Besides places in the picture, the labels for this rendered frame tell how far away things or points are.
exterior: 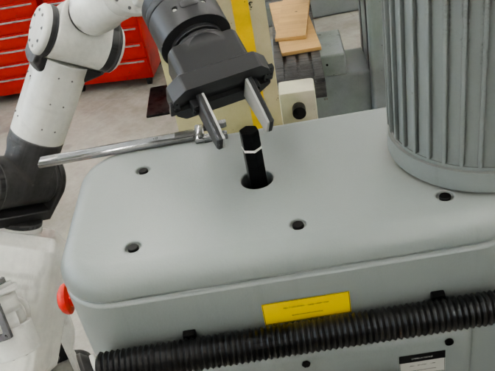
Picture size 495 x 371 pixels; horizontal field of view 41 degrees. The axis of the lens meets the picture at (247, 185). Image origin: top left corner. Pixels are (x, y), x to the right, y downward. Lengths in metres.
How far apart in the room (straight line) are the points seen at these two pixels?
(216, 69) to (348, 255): 0.25
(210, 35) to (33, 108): 0.43
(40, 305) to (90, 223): 0.45
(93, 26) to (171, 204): 0.36
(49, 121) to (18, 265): 0.25
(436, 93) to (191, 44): 0.28
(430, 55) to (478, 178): 0.13
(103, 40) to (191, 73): 0.35
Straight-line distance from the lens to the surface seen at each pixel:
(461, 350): 0.80
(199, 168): 0.78
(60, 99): 1.10
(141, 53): 5.52
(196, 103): 0.73
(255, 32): 2.51
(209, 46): 0.76
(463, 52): 0.62
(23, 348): 1.08
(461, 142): 0.66
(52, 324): 1.20
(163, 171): 0.79
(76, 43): 1.04
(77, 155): 0.86
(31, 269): 1.17
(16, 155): 1.15
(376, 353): 0.77
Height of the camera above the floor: 2.30
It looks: 34 degrees down
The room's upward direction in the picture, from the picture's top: 11 degrees counter-clockwise
